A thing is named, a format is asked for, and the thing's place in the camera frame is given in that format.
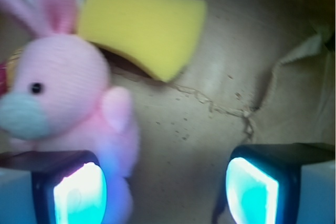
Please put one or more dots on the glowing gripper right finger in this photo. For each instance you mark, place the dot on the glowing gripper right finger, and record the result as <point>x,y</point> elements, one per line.
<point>281,183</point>

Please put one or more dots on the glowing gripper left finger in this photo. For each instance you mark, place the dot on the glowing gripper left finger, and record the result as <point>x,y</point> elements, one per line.
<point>52,187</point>

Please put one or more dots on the pink plush bunny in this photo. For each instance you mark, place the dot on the pink plush bunny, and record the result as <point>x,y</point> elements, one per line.
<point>62,99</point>

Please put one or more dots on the brown paper bag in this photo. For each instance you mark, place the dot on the brown paper bag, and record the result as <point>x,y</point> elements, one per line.
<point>190,126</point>

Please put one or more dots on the yellow sponge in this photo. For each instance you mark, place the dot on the yellow sponge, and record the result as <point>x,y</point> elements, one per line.
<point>158,36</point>

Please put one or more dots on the multicolour rope toy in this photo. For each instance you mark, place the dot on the multicolour rope toy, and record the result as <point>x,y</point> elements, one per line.
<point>8,71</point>

